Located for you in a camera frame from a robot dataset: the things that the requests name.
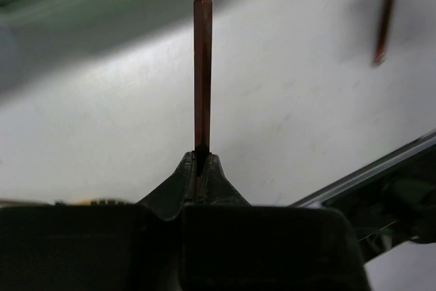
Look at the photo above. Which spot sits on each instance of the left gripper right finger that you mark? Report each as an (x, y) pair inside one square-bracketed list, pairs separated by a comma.
[(227, 244)]

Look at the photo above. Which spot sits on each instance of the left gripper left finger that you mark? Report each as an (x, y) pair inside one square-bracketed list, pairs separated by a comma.
[(103, 246)]

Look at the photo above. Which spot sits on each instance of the large brown hex key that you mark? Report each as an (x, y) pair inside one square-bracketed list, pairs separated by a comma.
[(383, 31)]

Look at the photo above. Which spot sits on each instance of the small brown hex key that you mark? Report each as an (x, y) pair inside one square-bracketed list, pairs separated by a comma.
[(202, 46)]

